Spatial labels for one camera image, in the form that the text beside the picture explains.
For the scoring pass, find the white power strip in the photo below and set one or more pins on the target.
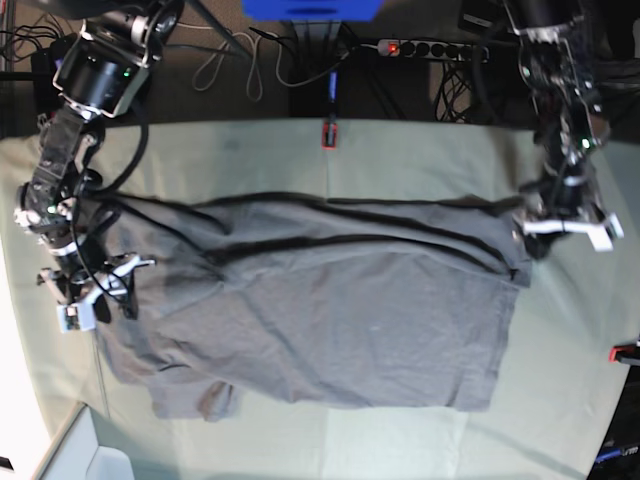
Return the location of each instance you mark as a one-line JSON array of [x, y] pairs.
[[432, 50]]

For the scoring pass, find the blue plastic crate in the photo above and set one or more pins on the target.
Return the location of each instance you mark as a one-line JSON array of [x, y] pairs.
[[323, 10]]

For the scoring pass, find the red black clamp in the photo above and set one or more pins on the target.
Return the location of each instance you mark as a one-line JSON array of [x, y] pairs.
[[329, 135]]

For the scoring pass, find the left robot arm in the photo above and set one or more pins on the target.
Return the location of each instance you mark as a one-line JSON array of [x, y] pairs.
[[555, 63]]

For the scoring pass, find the red clamp right edge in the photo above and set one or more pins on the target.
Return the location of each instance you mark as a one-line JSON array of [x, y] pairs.
[[628, 354]]

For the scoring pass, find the grey t-shirt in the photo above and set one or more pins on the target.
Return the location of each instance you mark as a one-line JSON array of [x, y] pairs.
[[347, 303]]

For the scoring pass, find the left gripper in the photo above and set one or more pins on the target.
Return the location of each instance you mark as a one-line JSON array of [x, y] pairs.
[[541, 233]]

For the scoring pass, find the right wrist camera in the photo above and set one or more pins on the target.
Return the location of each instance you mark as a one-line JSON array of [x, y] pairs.
[[76, 317]]

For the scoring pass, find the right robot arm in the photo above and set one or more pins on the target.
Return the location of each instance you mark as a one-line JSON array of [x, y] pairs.
[[100, 76]]

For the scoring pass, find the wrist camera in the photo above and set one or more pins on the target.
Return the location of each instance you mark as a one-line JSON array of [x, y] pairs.
[[603, 235], [76, 317]]

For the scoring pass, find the white plastic bin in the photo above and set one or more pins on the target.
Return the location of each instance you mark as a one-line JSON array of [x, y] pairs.
[[76, 453]]

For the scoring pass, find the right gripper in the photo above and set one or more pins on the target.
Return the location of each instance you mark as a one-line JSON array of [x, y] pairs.
[[110, 287]]

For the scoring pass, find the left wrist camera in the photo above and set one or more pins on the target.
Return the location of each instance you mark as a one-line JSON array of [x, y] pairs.
[[603, 235]]

